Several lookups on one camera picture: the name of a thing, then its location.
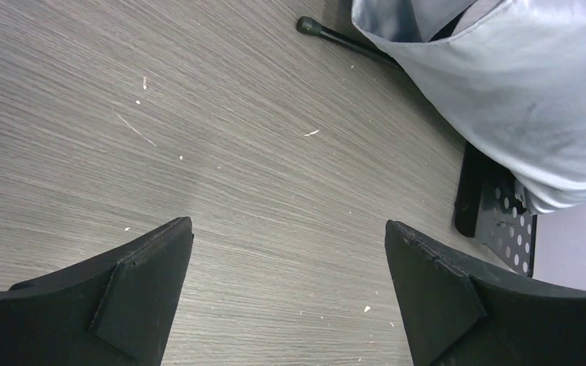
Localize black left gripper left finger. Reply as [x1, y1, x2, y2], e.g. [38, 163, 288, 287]
[0, 217, 194, 365]

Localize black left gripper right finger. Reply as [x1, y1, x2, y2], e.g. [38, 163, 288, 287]
[385, 220, 586, 365]

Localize grey pillowcase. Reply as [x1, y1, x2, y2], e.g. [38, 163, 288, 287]
[351, 1, 586, 214]

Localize black perforated stand plate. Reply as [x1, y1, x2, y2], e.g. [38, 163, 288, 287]
[454, 143, 537, 278]

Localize black folded stand tripod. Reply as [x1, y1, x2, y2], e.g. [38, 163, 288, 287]
[295, 16, 400, 67]

